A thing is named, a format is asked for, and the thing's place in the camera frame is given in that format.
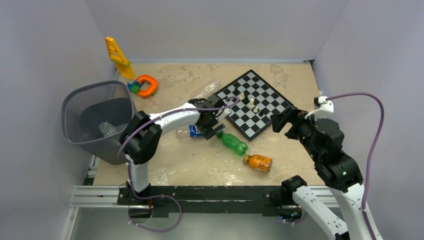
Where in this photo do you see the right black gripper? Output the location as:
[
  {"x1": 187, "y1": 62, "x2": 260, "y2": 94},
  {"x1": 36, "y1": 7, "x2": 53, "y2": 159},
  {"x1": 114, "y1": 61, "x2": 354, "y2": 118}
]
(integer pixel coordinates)
[{"x1": 269, "y1": 104, "x2": 324, "y2": 161}]

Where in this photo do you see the pepsi labelled clear bottle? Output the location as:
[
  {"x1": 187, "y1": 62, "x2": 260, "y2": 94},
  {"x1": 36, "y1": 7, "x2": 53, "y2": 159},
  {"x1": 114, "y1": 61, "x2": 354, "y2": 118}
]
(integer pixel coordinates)
[{"x1": 175, "y1": 124, "x2": 204, "y2": 140}]

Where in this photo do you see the large clear plastic bottle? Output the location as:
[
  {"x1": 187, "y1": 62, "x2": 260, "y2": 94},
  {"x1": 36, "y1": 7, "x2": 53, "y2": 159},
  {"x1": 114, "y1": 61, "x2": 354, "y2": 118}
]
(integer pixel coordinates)
[{"x1": 98, "y1": 121, "x2": 119, "y2": 138}]

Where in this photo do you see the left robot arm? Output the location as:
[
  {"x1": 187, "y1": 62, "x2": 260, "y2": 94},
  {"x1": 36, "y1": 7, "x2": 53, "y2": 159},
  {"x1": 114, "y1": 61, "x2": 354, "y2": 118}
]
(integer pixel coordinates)
[{"x1": 117, "y1": 93, "x2": 237, "y2": 205}]

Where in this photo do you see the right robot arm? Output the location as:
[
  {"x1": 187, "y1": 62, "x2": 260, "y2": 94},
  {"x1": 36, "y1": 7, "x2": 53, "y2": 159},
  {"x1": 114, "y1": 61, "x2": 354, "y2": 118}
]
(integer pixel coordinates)
[{"x1": 270, "y1": 106, "x2": 383, "y2": 240}]

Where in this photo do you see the grey mesh waste bin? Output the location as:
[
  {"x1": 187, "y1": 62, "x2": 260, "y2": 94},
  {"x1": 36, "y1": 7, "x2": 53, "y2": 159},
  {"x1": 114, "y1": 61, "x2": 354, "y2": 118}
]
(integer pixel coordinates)
[{"x1": 61, "y1": 80, "x2": 136, "y2": 165}]

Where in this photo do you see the green plastic bottle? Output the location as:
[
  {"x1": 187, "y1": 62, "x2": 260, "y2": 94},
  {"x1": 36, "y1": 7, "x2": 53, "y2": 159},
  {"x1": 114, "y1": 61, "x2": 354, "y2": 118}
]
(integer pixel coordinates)
[{"x1": 216, "y1": 131, "x2": 249, "y2": 156}]

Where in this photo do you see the black and white chessboard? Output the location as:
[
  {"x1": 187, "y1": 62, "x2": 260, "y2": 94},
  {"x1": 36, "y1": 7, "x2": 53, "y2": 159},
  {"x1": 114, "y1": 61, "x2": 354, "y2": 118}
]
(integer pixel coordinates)
[{"x1": 216, "y1": 69, "x2": 292, "y2": 141}]

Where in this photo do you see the white chess queen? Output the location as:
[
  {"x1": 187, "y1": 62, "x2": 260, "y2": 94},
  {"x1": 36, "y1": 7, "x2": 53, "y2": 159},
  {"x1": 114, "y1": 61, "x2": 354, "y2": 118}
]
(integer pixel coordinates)
[{"x1": 248, "y1": 98, "x2": 255, "y2": 108}]

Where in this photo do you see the orange juice bottle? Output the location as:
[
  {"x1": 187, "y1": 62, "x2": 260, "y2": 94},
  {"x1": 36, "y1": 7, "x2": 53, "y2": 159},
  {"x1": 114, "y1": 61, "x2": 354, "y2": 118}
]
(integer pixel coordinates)
[{"x1": 243, "y1": 154, "x2": 273, "y2": 173}]

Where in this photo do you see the yellow toy ladder piece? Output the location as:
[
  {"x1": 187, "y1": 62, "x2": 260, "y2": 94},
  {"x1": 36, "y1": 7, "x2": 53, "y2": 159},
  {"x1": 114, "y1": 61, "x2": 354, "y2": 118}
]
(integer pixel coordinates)
[{"x1": 105, "y1": 36, "x2": 135, "y2": 80}]

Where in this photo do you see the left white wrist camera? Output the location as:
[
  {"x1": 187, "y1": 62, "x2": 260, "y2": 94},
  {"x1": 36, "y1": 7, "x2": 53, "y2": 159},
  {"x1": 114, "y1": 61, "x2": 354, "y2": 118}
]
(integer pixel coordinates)
[{"x1": 215, "y1": 108, "x2": 232, "y2": 122}]

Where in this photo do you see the orange ring toy with blocks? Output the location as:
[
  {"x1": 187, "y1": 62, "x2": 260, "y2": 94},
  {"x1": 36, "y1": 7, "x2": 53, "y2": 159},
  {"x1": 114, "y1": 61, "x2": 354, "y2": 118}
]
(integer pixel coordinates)
[{"x1": 127, "y1": 75, "x2": 159, "y2": 98}]

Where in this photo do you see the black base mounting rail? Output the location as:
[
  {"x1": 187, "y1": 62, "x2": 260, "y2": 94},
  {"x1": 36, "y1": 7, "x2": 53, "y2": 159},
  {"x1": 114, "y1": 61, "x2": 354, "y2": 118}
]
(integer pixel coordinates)
[{"x1": 117, "y1": 185, "x2": 303, "y2": 221}]

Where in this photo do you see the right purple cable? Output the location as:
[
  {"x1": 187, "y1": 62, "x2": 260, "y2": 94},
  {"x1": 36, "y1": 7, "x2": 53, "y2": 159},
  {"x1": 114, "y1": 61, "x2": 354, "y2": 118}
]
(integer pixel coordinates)
[{"x1": 281, "y1": 92, "x2": 386, "y2": 240}]

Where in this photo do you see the purple cable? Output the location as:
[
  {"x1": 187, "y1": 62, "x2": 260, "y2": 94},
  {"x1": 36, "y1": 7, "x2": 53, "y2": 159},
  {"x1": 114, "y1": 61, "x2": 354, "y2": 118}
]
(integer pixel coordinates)
[
  {"x1": 117, "y1": 96, "x2": 241, "y2": 233},
  {"x1": 281, "y1": 92, "x2": 386, "y2": 240}
]

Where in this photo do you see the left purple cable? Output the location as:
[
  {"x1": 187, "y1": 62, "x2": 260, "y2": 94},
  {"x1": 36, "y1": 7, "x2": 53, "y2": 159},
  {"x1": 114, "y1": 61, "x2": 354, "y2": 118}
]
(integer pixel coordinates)
[{"x1": 117, "y1": 96, "x2": 241, "y2": 233}]

